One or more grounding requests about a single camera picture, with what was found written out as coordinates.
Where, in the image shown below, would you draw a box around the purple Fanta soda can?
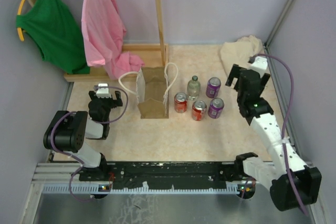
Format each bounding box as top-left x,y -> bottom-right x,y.
206,77 -> 221,98

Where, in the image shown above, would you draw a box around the canvas bag with rope handles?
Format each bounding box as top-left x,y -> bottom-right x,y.
118,62 -> 179,119

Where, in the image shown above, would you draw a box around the green-capped Chang soda bottle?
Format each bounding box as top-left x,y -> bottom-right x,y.
187,76 -> 201,100

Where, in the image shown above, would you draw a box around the red Coke can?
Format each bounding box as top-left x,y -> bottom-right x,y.
174,92 -> 187,113
192,100 -> 207,121

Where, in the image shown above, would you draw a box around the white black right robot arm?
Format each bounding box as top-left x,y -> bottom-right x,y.
226,65 -> 322,211

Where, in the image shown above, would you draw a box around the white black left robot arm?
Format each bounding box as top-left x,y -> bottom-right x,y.
43,68 -> 237,183

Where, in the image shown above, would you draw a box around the beige folded cloth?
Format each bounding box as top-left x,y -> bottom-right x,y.
219,35 -> 264,77

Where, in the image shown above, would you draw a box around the wooden clothes rack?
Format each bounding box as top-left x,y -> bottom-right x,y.
27,0 -> 169,82

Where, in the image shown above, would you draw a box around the pink t-shirt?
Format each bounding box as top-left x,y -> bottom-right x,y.
81,0 -> 144,79

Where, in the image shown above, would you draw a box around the green tank top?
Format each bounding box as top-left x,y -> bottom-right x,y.
16,0 -> 90,74

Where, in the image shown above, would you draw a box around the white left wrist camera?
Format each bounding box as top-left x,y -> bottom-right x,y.
94,83 -> 112,99

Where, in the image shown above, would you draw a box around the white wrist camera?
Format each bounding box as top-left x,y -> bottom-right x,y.
94,83 -> 112,99
247,56 -> 268,78

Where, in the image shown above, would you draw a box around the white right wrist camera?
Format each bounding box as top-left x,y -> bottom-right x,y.
247,56 -> 268,78

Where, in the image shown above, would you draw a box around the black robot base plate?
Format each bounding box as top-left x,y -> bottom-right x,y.
79,161 -> 247,190

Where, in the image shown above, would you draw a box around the aluminium frame rail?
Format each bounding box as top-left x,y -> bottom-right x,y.
31,162 -> 318,196

